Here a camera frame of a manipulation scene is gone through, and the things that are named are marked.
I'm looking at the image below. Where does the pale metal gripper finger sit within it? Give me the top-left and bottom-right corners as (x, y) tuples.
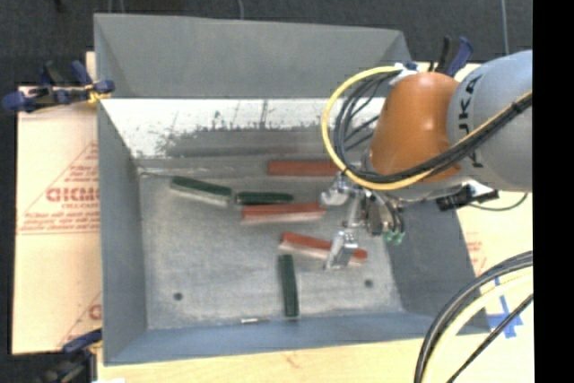
(318, 178), (356, 208)
(323, 229), (361, 271)

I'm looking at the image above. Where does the red-brown flat block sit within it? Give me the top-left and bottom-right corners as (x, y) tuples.
(266, 159), (343, 178)
(239, 202), (328, 225)
(278, 231), (370, 268)

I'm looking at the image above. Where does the dark green flat block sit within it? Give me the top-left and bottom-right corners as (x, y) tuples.
(276, 253), (301, 320)
(170, 175), (235, 208)
(234, 190), (296, 207)

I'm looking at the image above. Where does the grey metal bin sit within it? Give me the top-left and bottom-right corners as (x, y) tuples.
(92, 13), (492, 367)

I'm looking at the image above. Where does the brown cardboard board, red print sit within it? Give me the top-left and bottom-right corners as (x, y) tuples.
(11, 62), (535, 356)

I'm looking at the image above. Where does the black cylinder on white bracket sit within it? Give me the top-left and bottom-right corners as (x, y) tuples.
(435, 183), (500, 213)

